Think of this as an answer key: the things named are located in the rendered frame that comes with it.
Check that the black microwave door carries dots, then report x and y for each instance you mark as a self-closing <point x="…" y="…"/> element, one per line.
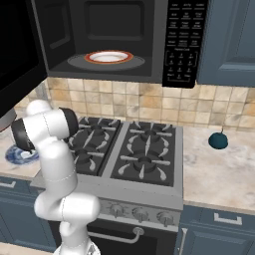
<point x="16" y="50"/>

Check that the dark teal round object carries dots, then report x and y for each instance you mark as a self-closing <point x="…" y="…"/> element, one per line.
<point x="218" y="141"/>

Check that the grey gas stove range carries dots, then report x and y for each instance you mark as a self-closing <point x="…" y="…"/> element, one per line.
<point x="132" y="189"/>

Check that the blue patterned plate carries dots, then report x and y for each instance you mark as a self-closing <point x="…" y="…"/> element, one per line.
<point x="15" y="156"/>

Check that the blue drawer front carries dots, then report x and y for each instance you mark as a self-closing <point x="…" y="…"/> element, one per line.
<point x="23" y="187"/>
<point x="205" y="217"/>

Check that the blue base cupboard door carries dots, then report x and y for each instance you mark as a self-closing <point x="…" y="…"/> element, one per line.
<point x="222" y="244"/>
<point x="20" y="222"/>

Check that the blue wall cupboard door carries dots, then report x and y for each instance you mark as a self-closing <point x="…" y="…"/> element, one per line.
<point x="229" y="40"/>

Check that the black microwave oven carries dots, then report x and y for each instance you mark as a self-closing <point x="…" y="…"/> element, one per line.
<point x="159" y="40"/>

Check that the grey stove knob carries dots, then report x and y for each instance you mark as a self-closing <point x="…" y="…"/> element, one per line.
<point x="165" y="218"/>
<point x="117" y="210"/>
<point x="140" y="214"/>

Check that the black oven door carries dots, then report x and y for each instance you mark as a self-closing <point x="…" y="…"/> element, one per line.
<point x="113" y="247"/>

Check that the white plate with orange rim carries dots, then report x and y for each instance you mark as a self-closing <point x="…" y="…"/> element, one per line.
<point x="108" y="57"/>

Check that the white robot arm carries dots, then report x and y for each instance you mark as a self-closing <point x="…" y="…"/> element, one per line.
<point x="54" y="159"/>

